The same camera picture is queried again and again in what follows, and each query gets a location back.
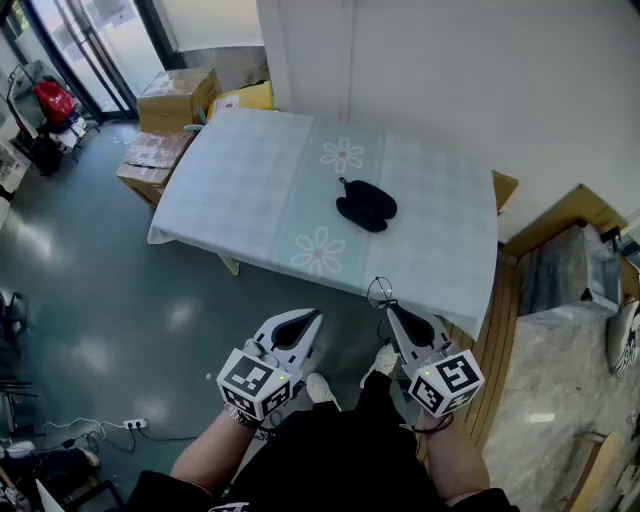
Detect black framed glass door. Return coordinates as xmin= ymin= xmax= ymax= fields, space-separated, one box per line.
xmin=0 ymin=0 xmax=177 ymax=122

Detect black bag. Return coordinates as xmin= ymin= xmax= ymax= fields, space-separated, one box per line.
xmin=31 ymin=133 xmax=64 ymax=177

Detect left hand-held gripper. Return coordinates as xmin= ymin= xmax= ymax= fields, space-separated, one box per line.
xmin=216 ymin=308 xmax=325 ymax=421

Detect open brown cardboard box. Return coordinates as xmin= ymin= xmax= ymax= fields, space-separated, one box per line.
xmin=501 ymin=183 xmax=629 ymax=259

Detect brown cardboard flap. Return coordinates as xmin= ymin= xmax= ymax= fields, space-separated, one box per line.
xmin=492 ymin=169 xmax=520 ymax=217

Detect wooden chair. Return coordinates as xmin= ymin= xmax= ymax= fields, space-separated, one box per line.
xmin=563 ymin=429 xmax=627 ymax=512

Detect black cable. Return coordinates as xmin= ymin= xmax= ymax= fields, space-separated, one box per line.
xmin=61 ymin=427 xmax=202 ymax=454

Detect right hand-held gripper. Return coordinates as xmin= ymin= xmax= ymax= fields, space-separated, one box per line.
xmin=387 ymin=305 xmax=485 ymax=419

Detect white metal rack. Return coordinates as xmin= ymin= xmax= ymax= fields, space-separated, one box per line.
xmin=6 ymin=62 xmax=101 ymax=164

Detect white cable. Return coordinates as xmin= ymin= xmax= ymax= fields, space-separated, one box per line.
xmin=41 ymin=416 xmax=126 ymax=442

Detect large brown cardboard box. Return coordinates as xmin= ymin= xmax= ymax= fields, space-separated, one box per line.
xmin=136 ymin=68 xmax=223 ymax=134

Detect black wrist cord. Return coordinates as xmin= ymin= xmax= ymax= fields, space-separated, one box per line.
xmin=399 ymin=412 xmax=455 ymax=437

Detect teal plastic frame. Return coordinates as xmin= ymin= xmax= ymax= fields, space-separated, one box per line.
xmin=185 ymin=102 xmax=212 ymax=133

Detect light blue floral tablecloth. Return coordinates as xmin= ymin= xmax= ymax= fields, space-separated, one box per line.
xmin=147 ymin=107 xmax=500 ymax=347

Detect person's white shoe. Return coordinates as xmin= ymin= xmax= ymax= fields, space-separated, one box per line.
xmin=305 ymin=371 xmax=344 ymax=414
xmin=359 ymin=343 xmax=399 ymax=389

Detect person's black clothes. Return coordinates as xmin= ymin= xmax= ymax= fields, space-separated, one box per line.
xmin=126 ymin=369 xmax=522 ymax=512

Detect red bag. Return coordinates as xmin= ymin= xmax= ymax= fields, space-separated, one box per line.
xmin=33 ymin=81 xmax=77 ymax=126

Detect person's left forearm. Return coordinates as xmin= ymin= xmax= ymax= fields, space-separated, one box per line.
xmin=169 ymin=407 xmax=262 ymax=497

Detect grey marbled wrapped box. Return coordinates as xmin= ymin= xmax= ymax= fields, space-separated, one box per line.
xmin=516 ymin=224 xmax=624 ymax=317

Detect person's right forearm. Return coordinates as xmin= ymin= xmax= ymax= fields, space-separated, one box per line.
xmin=416 ymin=412 xmax=492 ymax=507

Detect silver metal bracelet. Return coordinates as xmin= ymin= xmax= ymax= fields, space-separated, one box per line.
xmin=222 ymin=403 xmax=264 ymax=432

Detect yellow padded package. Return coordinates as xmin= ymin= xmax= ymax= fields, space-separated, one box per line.
xmin=207 ymin=81 xmax=276 ymax=121

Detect person's left white shoe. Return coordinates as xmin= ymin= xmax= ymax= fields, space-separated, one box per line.
xmin=305 ymin=371 xmax=344 ymax=414

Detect black chair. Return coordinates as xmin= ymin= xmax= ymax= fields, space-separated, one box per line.
xmin=0 ymin=291 xmax=32 ymax=354

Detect taped flat cardboard box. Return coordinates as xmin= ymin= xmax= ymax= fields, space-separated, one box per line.
xmin=115 ymin=130 xmax=198 ymax=209

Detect white black-patterned bag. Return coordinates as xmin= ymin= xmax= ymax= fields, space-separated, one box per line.
xmin=605 ymin=298 xmax=640 ymax=377

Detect person's right white shoe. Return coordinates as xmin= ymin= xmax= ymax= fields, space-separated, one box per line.
xmin=359 ymin=343 xmax=399 ymax=389

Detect black pouch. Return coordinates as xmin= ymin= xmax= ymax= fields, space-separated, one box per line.
xmin=335 ymin=176 xmax=399 ymax=234

